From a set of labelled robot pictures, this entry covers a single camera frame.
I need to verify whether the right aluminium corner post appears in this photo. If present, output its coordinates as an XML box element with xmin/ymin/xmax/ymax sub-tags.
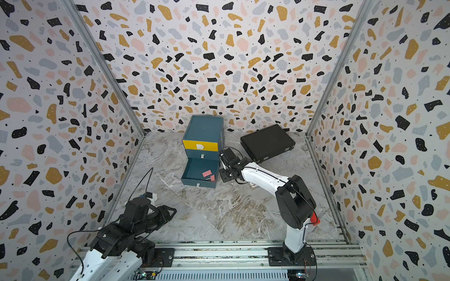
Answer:
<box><xmin>305</xmin><ymin>0</ymin><xmax>374</xmax><ymax>137</ymax></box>

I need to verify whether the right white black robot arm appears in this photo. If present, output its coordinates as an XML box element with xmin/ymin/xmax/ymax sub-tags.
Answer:
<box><xmin>219</xmin><ymin>159</ymin><xmax>320</xmax><ymax>265</ymax></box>

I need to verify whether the red small block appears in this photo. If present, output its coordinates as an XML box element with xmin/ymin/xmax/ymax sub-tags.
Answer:
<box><xmin>309</xmin><ymin>212</ymin><xmax>321</xmax><ymax>226</ymax></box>

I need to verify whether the teal drawer cabinet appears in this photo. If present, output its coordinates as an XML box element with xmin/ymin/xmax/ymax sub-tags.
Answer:
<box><xmin>182</xmin><ymin>115</ymin><xmax>225</xmax><ymax>156</ymax></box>

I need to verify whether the aluminium corner post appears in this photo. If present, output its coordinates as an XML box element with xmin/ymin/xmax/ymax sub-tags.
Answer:
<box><xmin>61</xmin><ymin>0</ymin><xmax>145</xmax><ymax>137</ymax></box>
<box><xmin>305</xmin><ymin>0</ymin><xmax>374</xmax><ymax>137</ymax></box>

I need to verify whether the teal bottom drawer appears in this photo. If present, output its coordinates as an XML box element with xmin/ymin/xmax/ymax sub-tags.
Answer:
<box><xmin>181</xmin><ymin>158</ymin><xmax>219</xmax><ymax>189</ymax></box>

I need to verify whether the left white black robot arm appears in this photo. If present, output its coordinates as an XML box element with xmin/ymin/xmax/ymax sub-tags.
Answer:
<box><xmin>71</xmin><ymin>196</ymin><xmax>177</xmax><ymax>281</ymax></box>

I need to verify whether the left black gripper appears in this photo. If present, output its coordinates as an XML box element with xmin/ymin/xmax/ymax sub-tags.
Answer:
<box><xmin>133</xmin><ymin>204</ymin><xmax>178</xmax><ymax>237</ymax></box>

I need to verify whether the teal drawer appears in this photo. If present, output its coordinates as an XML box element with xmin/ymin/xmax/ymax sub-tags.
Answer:
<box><xmin>185</xmin><ymin>149</ymin><xmax>219</xmax><ymax>160</ymax></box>
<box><xmin>181</xmin><ymin>158</ymin><xmax>219</xmax><ymax>189</ymax></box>

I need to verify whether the black flat case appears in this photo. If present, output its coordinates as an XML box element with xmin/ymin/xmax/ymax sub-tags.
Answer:
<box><xmin>240</xmin><ymin>124</ymin><xmax>295</xmax><ymax>163</ymax></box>

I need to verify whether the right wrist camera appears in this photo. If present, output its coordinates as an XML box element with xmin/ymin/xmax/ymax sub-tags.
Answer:
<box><xmin>220</xmin><ymin>148</ymin><xmax>240</xmax><ymax>169</ymax></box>

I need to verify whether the yellow top drawer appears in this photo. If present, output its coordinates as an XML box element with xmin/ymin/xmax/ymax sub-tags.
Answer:
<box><xmin>182</xmin><ymin>139</ymin><xmax>219</xmax><ymax>152</ymax></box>

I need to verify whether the left aluminium corner post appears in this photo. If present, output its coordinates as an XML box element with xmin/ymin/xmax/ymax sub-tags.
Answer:
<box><xmin>61</xmin><ymin>0</ymin><xmax>145</xmax><ymax>137</ymax></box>

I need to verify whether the pink binder clip top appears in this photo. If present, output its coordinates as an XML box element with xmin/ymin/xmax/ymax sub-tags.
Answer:
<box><xmin>202</xmin><ymin>170</ymin><xmax>212</xmax><ymax>177</ymax></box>

